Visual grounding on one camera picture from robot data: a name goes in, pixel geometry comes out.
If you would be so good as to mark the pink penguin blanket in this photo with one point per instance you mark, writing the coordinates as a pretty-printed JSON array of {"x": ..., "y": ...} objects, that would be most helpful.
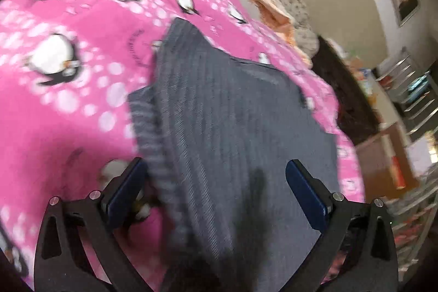
[{"x": 67, "y": 67}]

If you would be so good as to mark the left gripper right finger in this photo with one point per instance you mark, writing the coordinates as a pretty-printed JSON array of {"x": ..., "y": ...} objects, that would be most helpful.
[{"x": 355, "y": 250}]

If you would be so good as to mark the dark carved wooden headboard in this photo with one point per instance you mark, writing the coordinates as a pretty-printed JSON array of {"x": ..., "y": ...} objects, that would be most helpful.
[{"x": 355, "y": 115}]

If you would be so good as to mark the grey pinstriped suit jacket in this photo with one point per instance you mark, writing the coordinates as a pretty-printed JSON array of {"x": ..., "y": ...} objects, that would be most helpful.
[{"x": 217, "y": 133}]

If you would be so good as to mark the metal shelf rack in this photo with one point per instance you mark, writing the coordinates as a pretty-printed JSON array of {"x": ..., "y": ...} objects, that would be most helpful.
[{"x": 412, "y": 92}]

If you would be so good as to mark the peach orange cloth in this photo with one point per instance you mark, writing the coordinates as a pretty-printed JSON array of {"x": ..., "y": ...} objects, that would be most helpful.
[{"x": 282, "y": 24}]

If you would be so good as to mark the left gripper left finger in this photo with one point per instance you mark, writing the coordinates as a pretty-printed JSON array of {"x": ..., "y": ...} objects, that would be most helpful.
[{"x": 61, "y": 263}]

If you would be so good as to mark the brown wooden cabinet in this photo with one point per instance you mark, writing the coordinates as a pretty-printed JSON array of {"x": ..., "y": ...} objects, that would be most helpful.
[{"x": 385, "y": 167}]

